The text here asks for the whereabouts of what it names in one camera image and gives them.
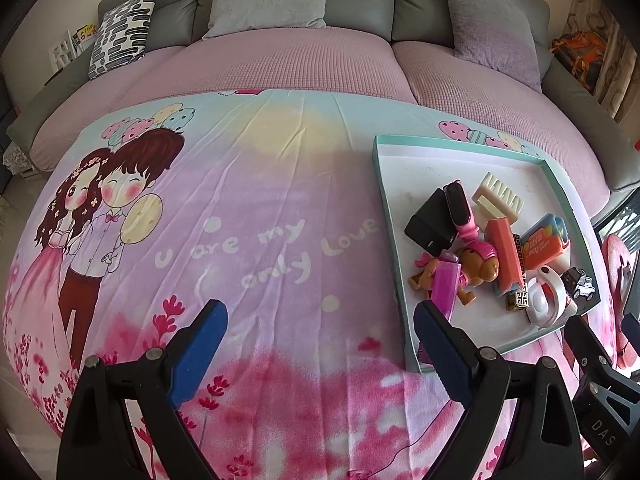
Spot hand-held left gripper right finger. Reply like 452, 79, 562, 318
414, 300, 586, 480

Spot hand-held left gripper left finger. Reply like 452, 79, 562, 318
57, 299, 229, 480

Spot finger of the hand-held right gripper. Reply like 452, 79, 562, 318
621, 312, 640, 356
564, 312, 640, 413

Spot black toy car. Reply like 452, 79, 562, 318
560, 267, 598, 303

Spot white wristband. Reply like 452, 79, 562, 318
525, 266, 568, 328

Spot pink translucent box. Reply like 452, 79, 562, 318
431, 260, 463, 322

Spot gold patterned lighter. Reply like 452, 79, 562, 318
505, 287, 533, 312

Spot brown toy dog figure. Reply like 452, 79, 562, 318
411, 240, 501, 306

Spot orange utility knife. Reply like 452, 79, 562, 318
519, 220, 566, 266

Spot salmon blue utility knife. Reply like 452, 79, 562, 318
484, 217, 526, 296

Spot black charger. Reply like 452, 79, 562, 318
404, 188, 458, 256

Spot pink wristband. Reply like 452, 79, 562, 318
442, 180, 483, 241

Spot white hair clip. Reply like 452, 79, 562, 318
472, 171, 526, 222

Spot teal shallow cardboard box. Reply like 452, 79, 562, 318
372, 134, 601, 374

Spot printed cartoon blanket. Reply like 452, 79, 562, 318
0, 89, 640, 480

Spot white lace cloth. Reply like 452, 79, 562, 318
2, 142, 33, 176

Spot pink sofa seat cover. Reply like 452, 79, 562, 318
391, 41, 612, 211
29, 25, 415, 171

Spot orange bag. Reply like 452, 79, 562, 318
549, 31, 608, 93

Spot black white patterned pillow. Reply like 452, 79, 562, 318
88, 0, 160, 80

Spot white book rack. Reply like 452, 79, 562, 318
48, 30, 76, 68

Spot grey lilac cushion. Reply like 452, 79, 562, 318
439, 0, 543, 93

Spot yellow books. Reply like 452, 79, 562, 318
70, 22, 98, 53

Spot grey sofa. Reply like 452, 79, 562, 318
0, 0, 640, 196

